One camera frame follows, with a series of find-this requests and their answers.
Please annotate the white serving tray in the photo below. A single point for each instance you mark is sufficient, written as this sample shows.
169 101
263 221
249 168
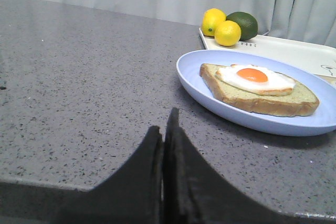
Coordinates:
313 58

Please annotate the rear yellow lemon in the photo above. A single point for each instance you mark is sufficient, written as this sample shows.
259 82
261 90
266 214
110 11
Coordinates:
211 19

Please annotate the fried egg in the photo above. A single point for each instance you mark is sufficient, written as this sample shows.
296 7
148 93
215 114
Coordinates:
256 79

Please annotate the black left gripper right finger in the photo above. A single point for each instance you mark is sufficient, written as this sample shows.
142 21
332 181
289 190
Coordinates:
196 193

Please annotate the green lime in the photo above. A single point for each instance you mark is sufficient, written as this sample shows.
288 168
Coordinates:
247 23

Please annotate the yellow lemon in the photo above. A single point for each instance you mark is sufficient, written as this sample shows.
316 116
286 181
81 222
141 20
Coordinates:
211 19
227 33

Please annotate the front yellow lemon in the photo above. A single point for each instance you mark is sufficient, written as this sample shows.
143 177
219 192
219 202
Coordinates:
227 33

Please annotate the bottom bread slice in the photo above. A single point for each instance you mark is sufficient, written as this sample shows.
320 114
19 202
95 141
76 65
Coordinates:
300 102

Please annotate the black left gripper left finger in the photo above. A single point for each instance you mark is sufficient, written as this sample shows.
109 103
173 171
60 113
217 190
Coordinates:
131 195

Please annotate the light blue plate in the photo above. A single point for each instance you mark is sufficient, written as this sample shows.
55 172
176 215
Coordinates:
322 121

